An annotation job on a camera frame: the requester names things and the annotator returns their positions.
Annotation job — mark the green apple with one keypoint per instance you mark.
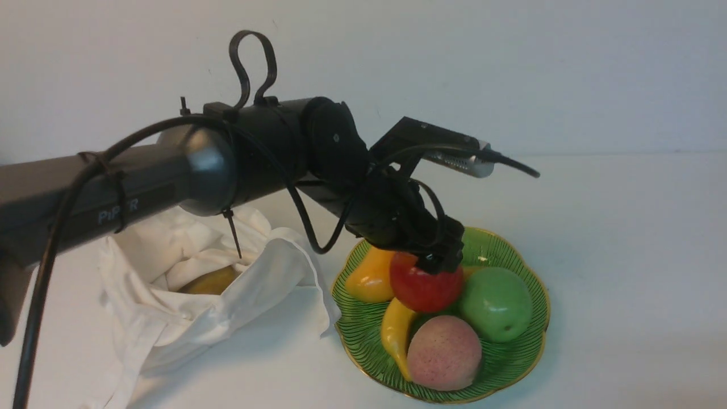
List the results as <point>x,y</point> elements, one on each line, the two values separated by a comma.
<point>496,303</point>

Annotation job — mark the green glass plate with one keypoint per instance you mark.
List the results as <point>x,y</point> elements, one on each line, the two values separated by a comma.
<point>503,364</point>

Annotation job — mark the pink peach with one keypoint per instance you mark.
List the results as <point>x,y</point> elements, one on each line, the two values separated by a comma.
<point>445,354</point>

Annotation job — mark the yellow-green pear in bag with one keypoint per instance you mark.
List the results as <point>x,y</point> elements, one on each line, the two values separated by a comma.
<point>212,283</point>

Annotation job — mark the yellow banana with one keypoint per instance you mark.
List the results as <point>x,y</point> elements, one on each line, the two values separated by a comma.
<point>399,325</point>

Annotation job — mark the red apple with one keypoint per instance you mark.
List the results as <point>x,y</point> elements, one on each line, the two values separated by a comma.
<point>423,292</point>

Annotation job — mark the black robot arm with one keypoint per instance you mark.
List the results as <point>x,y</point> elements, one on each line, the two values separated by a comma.
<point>224,158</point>

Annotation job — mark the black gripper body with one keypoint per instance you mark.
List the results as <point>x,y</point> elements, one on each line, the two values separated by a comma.
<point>404,215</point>

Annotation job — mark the orange mango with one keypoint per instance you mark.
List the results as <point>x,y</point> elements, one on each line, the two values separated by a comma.
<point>370,282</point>

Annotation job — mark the white cloth bag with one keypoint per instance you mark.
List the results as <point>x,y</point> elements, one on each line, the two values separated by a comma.
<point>156,329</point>

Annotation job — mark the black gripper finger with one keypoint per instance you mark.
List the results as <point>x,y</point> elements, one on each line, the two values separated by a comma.
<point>436,263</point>

